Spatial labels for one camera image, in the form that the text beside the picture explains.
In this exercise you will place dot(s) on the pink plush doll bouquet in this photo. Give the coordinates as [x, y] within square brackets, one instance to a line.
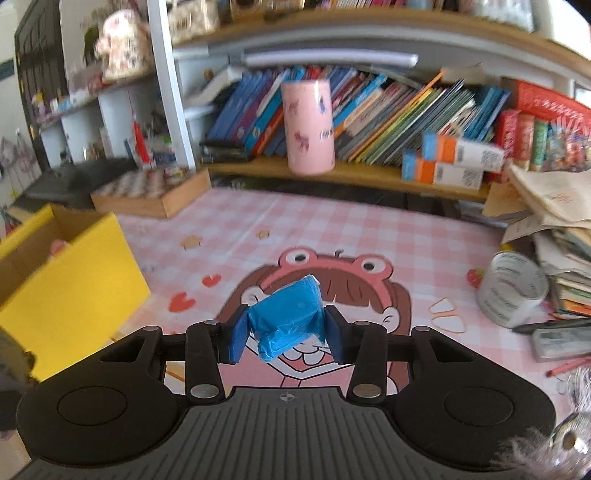
[122, 44]

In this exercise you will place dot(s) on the red pencil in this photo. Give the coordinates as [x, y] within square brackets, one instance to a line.
[568, 368]

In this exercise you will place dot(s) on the pink cylindrical holder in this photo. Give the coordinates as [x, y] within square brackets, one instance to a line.
[308, 127]

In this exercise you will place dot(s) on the grey pencil case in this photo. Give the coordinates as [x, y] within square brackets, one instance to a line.
[558, 344]

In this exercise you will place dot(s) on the black stapler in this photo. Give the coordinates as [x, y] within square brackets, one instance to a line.
[226, 151]

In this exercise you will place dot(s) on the red boxed book set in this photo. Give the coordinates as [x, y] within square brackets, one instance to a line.
[519, 138]

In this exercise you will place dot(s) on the pile of books and papers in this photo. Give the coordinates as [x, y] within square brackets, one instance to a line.
[554, 203]

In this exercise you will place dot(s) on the pink checked tablecloth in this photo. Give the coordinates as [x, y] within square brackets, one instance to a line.
[369, 230]

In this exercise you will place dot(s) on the red flat box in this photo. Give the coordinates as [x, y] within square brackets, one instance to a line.
[554, 99]

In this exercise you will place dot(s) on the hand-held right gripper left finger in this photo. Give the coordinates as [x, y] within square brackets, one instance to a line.
[239, 334]

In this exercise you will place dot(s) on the yellow cardboard box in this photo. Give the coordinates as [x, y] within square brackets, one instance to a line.
[83, 295]

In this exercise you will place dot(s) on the black marker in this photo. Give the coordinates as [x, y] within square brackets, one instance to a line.
[549, 326]

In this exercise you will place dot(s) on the black piano keyboard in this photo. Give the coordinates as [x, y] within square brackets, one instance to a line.
[69, 177]

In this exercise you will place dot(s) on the white and green cup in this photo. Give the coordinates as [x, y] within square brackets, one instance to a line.
[162, 154]

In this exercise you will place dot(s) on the tan rubber band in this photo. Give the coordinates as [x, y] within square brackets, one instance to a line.
[450, 316]
[441, 304]

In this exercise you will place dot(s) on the wooden chessboard box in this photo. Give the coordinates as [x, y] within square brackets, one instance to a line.
[147, 203]

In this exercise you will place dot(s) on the white quilted handbag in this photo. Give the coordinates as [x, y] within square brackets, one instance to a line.
[191, 16]

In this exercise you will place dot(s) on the clear tape roll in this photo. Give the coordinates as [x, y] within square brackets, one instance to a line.
[503, 295]

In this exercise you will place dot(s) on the row of slanted books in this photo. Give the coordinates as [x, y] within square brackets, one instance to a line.
[392, 120]

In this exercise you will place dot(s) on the dark wooden door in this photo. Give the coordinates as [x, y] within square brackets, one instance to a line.
[39, 60]

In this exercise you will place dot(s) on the brown retro radio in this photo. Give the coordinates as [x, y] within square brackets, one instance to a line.
[268, 5]

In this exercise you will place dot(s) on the blue plastic bag roll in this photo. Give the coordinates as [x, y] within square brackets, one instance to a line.
[286, 314]

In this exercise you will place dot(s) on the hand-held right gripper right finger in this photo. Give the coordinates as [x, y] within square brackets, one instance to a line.
[337, 334]

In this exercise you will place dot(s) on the white light bar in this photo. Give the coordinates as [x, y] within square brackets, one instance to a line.
[332, 59]

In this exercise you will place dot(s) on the white side shelf unit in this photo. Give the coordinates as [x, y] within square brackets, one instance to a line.
[78, 124]

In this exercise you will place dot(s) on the white desk bookshelf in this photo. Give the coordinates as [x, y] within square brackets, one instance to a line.
[166, 92]

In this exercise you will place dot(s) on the red tassel ornament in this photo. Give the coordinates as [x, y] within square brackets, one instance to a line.
[141, 143]

